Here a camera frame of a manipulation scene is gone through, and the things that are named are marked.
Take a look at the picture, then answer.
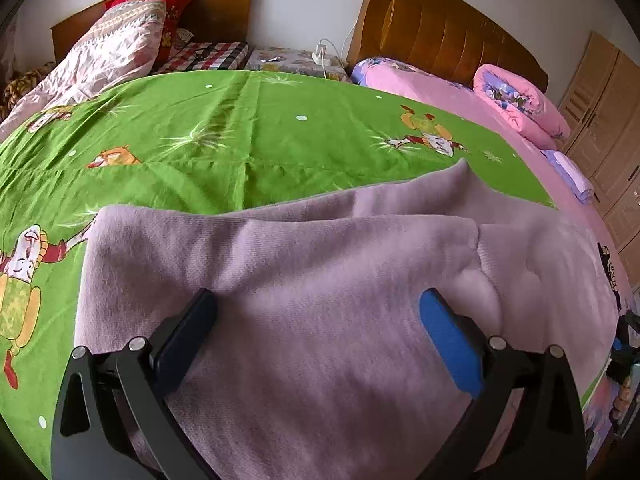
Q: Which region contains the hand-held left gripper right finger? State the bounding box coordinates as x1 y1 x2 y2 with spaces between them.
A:
417 287 588 480

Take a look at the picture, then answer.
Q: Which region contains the wooden wardrobe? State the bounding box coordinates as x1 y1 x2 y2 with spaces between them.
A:
557 32 640 292

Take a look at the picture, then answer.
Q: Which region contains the pink floral quilt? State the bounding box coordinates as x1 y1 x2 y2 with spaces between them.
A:
0 0 168 132

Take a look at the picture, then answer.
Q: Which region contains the rolled pink quilt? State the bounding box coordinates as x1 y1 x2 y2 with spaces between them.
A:
472 64 572 150

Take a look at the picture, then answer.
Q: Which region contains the large padded wooden headboard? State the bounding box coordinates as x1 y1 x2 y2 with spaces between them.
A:
346 0 549 95

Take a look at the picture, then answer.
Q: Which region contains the white charger cable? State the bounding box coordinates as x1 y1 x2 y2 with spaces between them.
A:
319 10 362 63

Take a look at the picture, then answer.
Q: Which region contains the pink bed sheet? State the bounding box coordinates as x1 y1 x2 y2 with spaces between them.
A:
350 57 640 471

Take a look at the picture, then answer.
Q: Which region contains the lilac knit sweater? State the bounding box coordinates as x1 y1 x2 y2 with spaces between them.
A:
75 157 621 480

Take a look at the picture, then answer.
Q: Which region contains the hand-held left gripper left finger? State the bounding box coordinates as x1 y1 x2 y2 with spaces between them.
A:
50 287 219 480

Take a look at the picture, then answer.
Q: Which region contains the purple printed pillow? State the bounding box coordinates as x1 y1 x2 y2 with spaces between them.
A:
351 57 416 87

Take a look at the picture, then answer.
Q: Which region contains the yellow braided cushion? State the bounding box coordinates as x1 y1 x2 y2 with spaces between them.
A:
2 62 57 112

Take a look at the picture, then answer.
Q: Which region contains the folded lilac cloth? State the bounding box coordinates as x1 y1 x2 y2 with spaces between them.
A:
542 150 596 205

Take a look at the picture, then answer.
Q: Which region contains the red patterned pillow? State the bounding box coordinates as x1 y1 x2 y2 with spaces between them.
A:
104 0 205 68

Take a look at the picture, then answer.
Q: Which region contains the red plaid bed sheet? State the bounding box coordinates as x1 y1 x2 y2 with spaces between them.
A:
152 40 250 75

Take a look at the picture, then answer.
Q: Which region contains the green printed bed sheet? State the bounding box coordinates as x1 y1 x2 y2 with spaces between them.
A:
0 70 558 476

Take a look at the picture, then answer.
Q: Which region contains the cloth covered nightstand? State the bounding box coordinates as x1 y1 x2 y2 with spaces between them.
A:
245 47 352 82

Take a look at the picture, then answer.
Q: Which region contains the small wooden headboard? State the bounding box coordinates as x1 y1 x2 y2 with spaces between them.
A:
51 0 258 64

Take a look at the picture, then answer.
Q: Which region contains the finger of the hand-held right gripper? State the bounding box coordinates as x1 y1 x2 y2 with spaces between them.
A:
606 310 640 386

